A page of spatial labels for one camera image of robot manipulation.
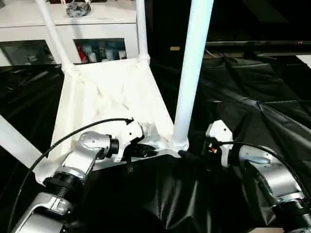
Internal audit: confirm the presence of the black shiny mat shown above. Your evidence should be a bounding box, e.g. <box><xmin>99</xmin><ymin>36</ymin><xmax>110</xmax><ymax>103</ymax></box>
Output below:
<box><xmin>0</xmin><ymin>54</ymin><xmax>311</xmax><ymax>233</ymax></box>

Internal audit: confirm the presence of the black silver ornament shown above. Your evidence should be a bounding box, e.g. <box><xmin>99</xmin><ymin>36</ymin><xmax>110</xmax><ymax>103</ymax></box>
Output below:
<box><xmin>65</xmin><ymin>0</ymin><xmax>93</xmax><ymax>18</ymax></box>

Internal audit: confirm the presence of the red white box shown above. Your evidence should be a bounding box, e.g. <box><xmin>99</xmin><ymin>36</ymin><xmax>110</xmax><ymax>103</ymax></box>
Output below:
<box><xmin>76</xmin><ymin>44</ymin><xmax>88</xmax><ymax>64</ymax></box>

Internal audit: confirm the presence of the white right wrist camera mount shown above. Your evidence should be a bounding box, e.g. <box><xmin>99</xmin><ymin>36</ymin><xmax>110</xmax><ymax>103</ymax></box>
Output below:
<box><xmin>205</xmin><ymin>119</ymin><xmax>234</xmax><ymax>168</ymax></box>

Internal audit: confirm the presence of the long black bar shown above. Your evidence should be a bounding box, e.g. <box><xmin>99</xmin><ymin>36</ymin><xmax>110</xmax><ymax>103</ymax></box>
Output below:
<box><xmin>205</xmin><ymin>39</ymin><xmax>311</xmax><ymax>50</ymax></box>

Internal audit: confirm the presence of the black left wrist camera cable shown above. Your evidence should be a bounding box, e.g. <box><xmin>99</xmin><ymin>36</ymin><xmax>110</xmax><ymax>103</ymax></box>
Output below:
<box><xmin>5</xmin><ymin>116</ymin><xmax>136</xmax><ymax>233</ymax></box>

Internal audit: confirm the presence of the white display cabinet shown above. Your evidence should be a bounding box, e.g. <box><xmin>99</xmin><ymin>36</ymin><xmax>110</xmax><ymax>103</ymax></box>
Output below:
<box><xmin>0</xmin><ymin>0</ymin><xmax>138</xmax><ymax>67</ymax></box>

